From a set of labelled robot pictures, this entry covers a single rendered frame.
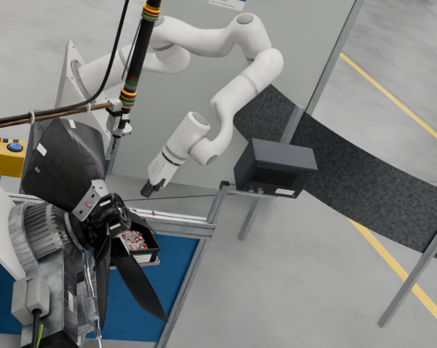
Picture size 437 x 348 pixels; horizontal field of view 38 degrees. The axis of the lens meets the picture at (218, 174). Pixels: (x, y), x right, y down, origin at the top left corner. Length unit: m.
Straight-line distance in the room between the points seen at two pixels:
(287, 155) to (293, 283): 1.57
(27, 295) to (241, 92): 0.90
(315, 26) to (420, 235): 1.33
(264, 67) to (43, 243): 0.88
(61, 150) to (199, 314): 1.88
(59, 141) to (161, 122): 2.29
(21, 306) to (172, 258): 1.11
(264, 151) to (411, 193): 1.27
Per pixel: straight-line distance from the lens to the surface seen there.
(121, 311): 2.84
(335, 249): 4.27
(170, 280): 2.73
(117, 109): 1.72
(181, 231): 2.52
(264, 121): 3.71
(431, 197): 3.44
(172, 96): 3.84
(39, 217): 1.83
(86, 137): 2.01
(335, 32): 3.91
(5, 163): 2.25
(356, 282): 4.11
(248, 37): 2.19
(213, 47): 2.30
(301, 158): 2.41
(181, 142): 1.98
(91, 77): 2.48
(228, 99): 2.02
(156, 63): 2.48
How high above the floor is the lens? 2.35
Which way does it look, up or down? 32 degrees down
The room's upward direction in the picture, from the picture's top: 21 degrees clockwise
